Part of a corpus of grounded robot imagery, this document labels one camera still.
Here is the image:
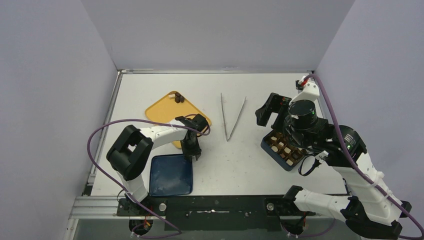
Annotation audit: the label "blue chocolate box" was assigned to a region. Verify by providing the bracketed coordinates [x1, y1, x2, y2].
[260, 130, 308, 172]

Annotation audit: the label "blue box lid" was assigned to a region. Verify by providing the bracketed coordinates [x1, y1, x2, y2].
[149, 154, 193, 197]

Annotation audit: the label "metal tweezers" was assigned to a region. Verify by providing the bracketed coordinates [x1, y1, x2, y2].
[220, 93, 247, 142]

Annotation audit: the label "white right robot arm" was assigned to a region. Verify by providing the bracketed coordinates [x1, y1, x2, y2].
[255, 93, 412, 240]

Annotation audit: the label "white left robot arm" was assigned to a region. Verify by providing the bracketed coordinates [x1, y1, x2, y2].
[106, 114, 209, 215]

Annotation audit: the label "yellow tray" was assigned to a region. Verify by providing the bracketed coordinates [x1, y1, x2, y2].
[145, 91, 212, 150]

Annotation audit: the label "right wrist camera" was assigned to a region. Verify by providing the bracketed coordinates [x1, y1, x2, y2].
[289, 75, 320, 105]

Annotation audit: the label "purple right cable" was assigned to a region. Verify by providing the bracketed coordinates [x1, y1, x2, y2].
[303, 74, 424, 240]

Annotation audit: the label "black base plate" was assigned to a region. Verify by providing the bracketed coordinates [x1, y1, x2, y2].
[116, 195, 305, 232]

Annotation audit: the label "aluminium frame rail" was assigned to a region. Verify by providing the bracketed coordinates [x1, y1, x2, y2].
[69, 196, 167, 220]

